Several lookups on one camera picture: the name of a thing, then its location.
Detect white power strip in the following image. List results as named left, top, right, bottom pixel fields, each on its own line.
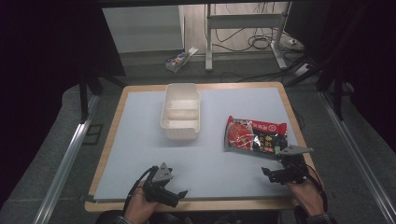
left=293, top=63, right=313, bottom=77

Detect white board panel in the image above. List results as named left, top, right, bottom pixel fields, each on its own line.
left=102, top=5, right=186, bottom=54

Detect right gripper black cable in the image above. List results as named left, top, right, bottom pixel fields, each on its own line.
left=304, top=163, right=330, bottom=213

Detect open cardboard box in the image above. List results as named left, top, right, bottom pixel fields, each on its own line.
left=164, top=46, right=200, bottom=74

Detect light blue table mat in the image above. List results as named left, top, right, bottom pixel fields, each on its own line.
left=92, top=87, right=308, bottom=202

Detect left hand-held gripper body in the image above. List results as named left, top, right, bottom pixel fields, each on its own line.
left=142, top=161, right=176, bottom=204

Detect white metal desk frame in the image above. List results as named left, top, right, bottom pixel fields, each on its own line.
left=204, top=2, right=292, bottom=73

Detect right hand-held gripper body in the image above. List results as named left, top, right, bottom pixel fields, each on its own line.
left=277, top=145, right=314, bottom=185

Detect white plastic container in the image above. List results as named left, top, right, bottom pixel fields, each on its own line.
left=160, top=82, right=202, bottom=141

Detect person's right hand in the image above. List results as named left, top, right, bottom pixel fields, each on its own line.
left=286, top=176, right=327, bottom=218

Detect tangle of black cables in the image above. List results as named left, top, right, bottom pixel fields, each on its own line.
left=214, top=27, right=283, bottom=53

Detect person's left hand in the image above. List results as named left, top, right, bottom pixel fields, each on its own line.
left=124, top=180, right=161, bottom=224

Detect long black floor cable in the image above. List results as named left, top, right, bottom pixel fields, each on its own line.
left=219, top=70, right=297, bottom=84

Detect black metal stand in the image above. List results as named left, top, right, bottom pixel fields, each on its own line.
left=78, top=74, right=126, bottom=124
left=317, top=61, right=357, bottom=121

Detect aluminium floor rail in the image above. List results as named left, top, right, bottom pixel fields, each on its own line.
left=320, top=91, right=396, bottom=224
left=32, top=94, right=101, bottom=224

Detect red and black noodle packet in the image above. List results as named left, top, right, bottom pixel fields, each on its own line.
left=223, top=115, right=289, bottom=159

